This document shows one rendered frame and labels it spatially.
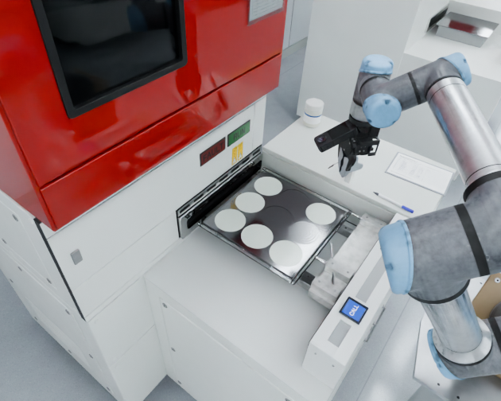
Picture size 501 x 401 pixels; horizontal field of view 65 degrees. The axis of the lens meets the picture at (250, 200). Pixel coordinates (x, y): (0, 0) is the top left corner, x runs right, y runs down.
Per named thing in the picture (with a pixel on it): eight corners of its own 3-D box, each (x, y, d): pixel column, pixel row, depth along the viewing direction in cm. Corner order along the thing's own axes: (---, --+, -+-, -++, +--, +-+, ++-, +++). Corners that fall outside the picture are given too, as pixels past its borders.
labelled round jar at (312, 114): (299, 123, 158) (302, 103, 152) (308, 116, 162) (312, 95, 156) (314, 130, 155) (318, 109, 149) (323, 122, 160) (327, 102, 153)
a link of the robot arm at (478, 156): (581, 230, 49) (456, 33, 80) (485, 253, 54) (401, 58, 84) (576, 270, 57) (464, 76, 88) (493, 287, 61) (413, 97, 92)
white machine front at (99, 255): (81, 317, 108) (33, 219, 81) (254, 173, 157) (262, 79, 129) (88, 324, 107) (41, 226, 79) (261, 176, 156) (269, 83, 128)
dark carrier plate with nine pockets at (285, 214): (202, 223, 126) (202, 222, 126) (263, 170, 147) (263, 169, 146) (292, 278, 112) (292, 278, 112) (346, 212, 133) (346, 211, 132)
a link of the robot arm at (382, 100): (413, 87, 80) (402, 62, 87) (359, 109, 84) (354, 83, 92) (423, 116, 84) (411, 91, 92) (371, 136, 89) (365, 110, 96)
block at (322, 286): (309, 288, 112) (311, 282, 110) (316, 280, 114) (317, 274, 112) (335, 303, 109) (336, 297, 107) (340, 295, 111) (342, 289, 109)
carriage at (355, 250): (307, 295, 114) (308, 290, 112) (360, 223, 135) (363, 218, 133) (331, 311, 110) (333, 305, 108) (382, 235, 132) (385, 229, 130)
